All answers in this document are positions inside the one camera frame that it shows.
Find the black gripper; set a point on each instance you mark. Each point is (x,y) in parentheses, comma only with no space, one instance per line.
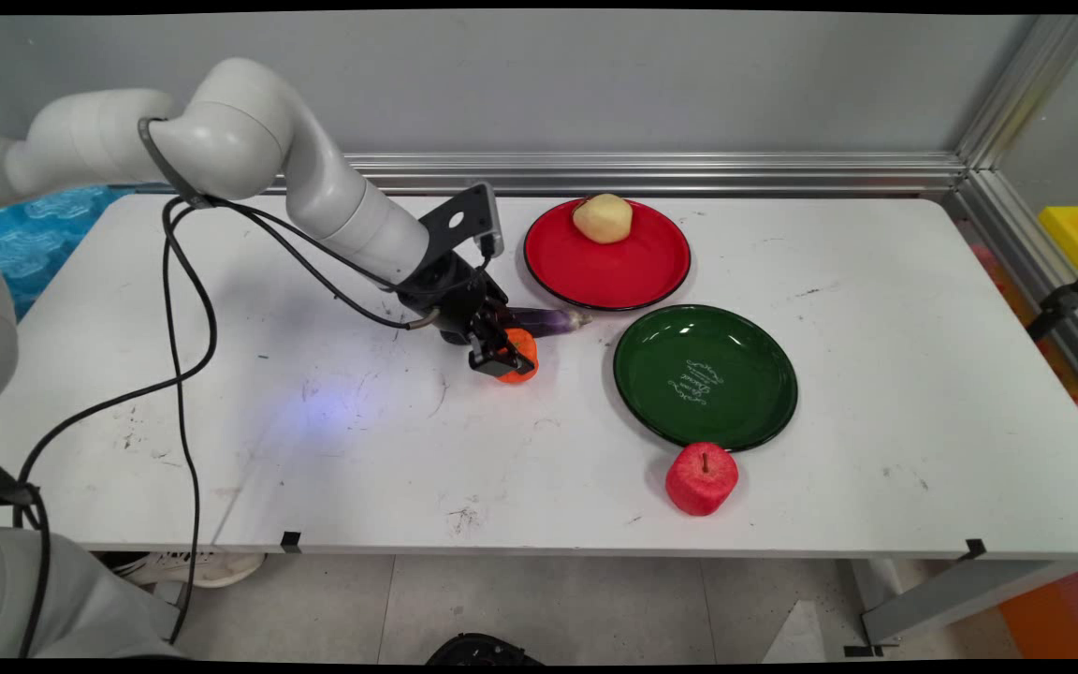
(450,295)

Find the orange toy tangerine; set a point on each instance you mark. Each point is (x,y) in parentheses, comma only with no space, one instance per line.
(522,344)

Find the purple toy eggplant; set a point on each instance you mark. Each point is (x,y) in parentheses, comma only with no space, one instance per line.
(553,321)

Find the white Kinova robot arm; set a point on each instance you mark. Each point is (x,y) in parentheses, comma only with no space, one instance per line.
(249,131)

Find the red round plate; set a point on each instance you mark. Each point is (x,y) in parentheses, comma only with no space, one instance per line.
(607,255)

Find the yellow toy potato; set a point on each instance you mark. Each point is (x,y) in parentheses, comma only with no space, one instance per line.
(603,218)

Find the green round plate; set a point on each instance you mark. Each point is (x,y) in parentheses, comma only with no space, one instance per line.
(705,376)

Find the red toy apple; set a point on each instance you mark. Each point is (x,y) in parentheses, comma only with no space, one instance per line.
(702,479)

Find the black tape marker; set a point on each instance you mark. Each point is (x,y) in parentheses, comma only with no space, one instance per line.
(974,549)
(290,540)

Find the black round floor object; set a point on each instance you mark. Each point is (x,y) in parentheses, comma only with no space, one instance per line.
(483,650)

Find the white sneaker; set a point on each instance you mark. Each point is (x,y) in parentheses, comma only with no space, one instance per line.
(193,566)

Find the blue foam mat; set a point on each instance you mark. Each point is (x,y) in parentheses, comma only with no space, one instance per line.
(29,239)

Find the grey metal table leg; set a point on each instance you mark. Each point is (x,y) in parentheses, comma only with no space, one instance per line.
(955,594)

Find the orange box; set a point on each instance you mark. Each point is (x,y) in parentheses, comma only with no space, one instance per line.
(1058,618)

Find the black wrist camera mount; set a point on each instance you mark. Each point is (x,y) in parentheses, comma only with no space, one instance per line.
(464,220)

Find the aluminium frame rail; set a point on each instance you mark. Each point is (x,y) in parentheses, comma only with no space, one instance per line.
(651,173)

